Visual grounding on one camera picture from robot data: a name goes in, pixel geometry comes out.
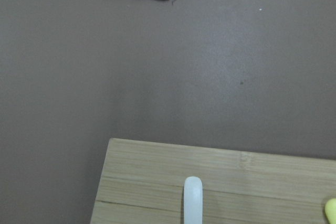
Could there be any white ceramic spoon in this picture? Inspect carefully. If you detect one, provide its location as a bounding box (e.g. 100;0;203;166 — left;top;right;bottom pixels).
183;176;203;224

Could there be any bamboo cutting board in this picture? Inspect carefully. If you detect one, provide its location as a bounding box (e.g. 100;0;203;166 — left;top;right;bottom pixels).
91;138;335;223

